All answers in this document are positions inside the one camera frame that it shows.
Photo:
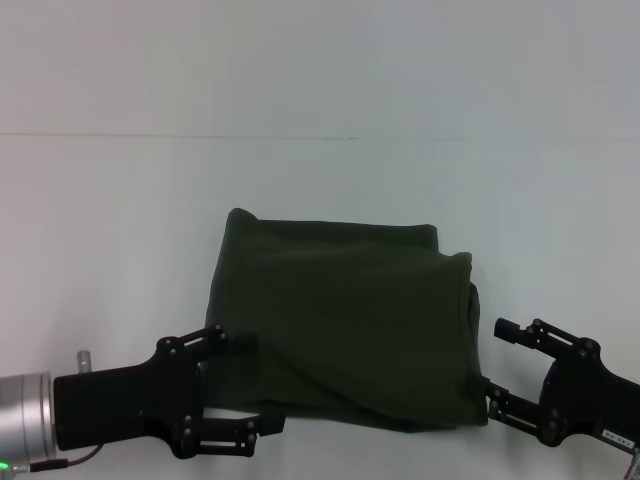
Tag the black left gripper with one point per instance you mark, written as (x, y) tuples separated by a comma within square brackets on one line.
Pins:
[(125, 400)]

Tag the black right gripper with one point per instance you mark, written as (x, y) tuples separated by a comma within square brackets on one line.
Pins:
[(590, 395)]

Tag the dark green t-shirt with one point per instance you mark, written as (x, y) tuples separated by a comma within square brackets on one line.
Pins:
[(345, 320)]

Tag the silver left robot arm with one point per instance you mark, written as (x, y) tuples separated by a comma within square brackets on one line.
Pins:
[(25, 420)]

